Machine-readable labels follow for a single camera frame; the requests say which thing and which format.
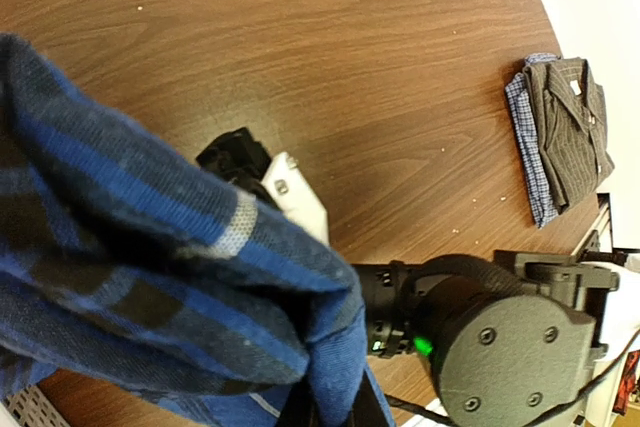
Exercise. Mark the dark striped folded shirt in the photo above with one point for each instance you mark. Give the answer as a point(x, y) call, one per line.
point(569, 112)

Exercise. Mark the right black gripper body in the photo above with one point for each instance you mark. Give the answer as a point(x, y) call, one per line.
point(512, 338)

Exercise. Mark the light blue checked folded shirt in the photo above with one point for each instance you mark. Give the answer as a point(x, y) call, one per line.
point(540, 195)

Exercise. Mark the blue plaid long sleeve shirt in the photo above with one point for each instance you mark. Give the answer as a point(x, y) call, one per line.
point(122, 261)

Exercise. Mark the white plastic laundry basket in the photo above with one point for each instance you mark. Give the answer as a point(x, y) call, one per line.
point(30, 408)

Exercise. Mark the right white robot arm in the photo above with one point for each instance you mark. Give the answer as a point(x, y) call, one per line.
point(487, 225)

